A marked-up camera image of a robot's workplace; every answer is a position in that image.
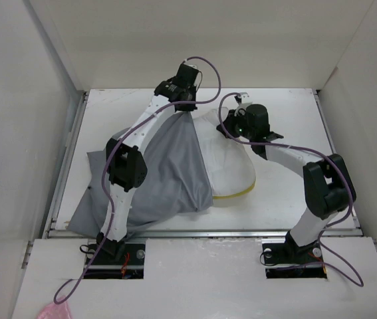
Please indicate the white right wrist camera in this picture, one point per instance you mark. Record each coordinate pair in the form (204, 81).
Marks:
(243, 101)

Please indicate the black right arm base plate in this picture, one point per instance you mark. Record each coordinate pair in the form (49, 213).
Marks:
(281, 262)

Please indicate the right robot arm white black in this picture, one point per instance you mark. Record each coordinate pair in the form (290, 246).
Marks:
(327, 185)

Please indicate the aluminium front rail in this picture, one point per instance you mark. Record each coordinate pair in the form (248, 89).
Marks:
(54, 234)

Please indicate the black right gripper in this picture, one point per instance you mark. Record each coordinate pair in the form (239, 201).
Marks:
(230, 118)

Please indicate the grey pillowcase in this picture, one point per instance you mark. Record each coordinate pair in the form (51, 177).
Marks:
(176, 182)

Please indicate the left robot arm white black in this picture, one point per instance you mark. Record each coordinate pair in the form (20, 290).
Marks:
(125, 169)

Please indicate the white pillow yellow edge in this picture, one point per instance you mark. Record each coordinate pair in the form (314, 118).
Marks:
(229, 168)

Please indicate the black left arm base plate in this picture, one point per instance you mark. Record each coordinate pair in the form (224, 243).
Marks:
(127, 264)

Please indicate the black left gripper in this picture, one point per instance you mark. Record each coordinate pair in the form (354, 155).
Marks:
(187, 108)

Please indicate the aluminium left rail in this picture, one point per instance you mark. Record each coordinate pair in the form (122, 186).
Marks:
(60, 185)

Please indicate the pink bubble wrap piece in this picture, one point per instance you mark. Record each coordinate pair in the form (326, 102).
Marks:
(55, 311)

